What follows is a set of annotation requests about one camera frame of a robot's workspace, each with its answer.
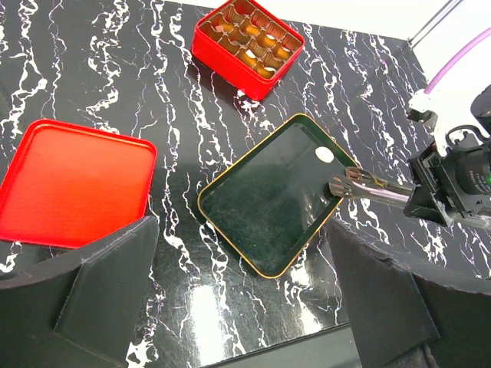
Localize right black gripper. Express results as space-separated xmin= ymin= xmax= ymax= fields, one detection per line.
xmin=404 ymin=130 xmax=490 ymax=226

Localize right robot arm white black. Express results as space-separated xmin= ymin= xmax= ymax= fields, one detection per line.
xmin=404 ymin=87 xmax=490 ymax=229

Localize silver metal tongs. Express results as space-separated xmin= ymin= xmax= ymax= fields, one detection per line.
xmin=328 ymin=166 xmax=414 ymax=208

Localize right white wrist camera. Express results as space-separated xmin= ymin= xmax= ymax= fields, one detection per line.
xmin=407 ymin=89 xmax=490 ymax=157

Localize white oval chocolate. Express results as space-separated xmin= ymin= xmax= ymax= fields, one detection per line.
xmin=315 ymin=146 xmax=334 ymax=163

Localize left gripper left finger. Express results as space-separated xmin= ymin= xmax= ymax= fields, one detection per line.
xmin=1 ymin=216 xmax=159 ymax=367

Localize red box lid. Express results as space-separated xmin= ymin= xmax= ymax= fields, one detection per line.
xmin=1 ymin=119 xmax=157 ymax=248

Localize black gold-rimmed tray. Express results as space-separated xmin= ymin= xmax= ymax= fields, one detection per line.
xmin=197 ymin=113 xmax=357 ymax=278

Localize red compartment chocolate box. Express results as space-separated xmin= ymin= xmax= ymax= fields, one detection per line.
xmin=191 ymin=0 xmax=305 ymax=101

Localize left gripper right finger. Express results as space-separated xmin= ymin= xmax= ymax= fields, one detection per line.
xmin=327 ymin=220 xmax=490 ymax=367

